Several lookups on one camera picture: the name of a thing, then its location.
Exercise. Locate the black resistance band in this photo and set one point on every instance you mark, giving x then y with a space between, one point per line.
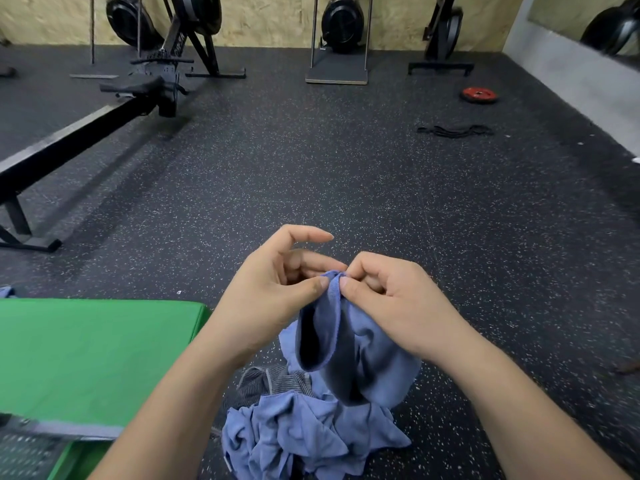
455 130

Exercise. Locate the red weight plate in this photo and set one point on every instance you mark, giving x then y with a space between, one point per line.
479 94

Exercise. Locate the grey mesh basket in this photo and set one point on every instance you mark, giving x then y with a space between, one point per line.
30 452

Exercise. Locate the crumpled blue garment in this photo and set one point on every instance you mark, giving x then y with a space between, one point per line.
300 434

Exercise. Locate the green padded mat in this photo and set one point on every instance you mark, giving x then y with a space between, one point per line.
85 354

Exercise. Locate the person's left middle finger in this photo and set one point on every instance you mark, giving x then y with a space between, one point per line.
320 260

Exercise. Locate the person's right forearm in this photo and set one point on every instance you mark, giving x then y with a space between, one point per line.
510 414

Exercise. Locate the person's left hand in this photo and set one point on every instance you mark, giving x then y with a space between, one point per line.
260 304

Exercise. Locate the grey striped garment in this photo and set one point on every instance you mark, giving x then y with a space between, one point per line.
270 382

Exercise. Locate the small blue cloth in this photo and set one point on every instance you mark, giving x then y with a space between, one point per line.
6 292

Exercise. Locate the upright black rowing machine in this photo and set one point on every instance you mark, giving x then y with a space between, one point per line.
445 29
342 24
125 19

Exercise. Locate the person's left thumb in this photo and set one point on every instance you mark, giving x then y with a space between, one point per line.
307 290

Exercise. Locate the blue fabric garment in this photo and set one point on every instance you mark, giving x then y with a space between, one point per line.
365 354

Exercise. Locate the wall mirror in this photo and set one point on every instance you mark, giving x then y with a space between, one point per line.
590 19

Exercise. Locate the person's left forearm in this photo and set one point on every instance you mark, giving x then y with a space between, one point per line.
175 409

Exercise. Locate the person's right hand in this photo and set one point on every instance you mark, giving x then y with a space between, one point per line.
410 304

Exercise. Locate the person's right thumb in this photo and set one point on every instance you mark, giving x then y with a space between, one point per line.
357 297

